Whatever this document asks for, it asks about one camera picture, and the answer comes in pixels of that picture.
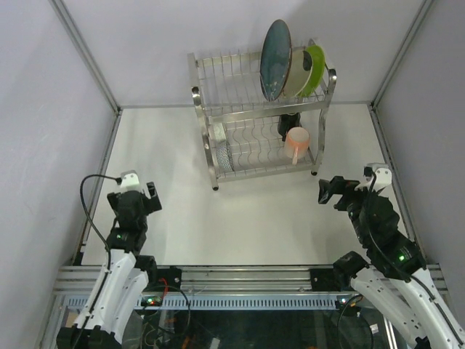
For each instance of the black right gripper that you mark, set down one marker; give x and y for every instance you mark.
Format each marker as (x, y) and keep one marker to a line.
(340, 190)

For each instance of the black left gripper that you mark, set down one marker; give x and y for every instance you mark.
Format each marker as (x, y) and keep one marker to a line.
(151, 196)

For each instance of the pink ceramic mug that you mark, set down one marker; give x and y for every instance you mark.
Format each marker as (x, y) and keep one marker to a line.
(296, 144)

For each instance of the dark blue patterned bowl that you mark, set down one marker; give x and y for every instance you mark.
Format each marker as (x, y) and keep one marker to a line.
(224, 157)

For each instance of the black mug cream inside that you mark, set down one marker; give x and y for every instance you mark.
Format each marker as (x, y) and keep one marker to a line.
(287, 122)

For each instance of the teal patterned white bowl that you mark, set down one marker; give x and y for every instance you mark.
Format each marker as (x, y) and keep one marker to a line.
(220, 134)

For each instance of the stainless steel dish rack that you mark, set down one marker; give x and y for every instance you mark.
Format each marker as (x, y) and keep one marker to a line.
(226, 89)

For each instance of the cream plate with floral print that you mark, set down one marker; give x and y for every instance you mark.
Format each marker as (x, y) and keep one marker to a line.
(299, 74)

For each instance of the lime green plate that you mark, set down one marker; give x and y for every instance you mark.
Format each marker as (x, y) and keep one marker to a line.
(318, 67)

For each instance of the blue glazed ceramic plate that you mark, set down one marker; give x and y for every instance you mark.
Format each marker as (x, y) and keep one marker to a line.
(275, 61)

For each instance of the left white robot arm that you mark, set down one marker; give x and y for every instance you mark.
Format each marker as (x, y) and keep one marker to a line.
(103, 320)

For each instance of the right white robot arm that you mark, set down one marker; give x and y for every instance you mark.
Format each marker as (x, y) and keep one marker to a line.
(393, 275)

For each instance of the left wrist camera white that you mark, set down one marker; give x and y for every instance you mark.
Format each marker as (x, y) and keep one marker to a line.
(130, 181)

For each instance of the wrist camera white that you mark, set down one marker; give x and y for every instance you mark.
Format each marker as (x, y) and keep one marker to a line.
(377, 177)
(130, 181)

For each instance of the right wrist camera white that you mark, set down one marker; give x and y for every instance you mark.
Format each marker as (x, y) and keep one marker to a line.
(377, 177)

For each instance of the aluminium frame post right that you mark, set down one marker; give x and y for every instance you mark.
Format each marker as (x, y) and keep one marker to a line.
(408, 39)

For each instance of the aluminium frame post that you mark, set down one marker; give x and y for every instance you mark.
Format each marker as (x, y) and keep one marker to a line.
(408, 39)
(69, 24)

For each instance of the perforated cable tray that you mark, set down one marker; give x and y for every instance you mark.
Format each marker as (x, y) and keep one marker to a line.
(243, 302)

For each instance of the aluminium front rail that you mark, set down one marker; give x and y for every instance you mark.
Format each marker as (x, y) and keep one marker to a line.
(271, 279)

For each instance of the aluminium frame post left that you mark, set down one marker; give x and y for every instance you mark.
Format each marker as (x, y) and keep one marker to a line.
(69, 24)

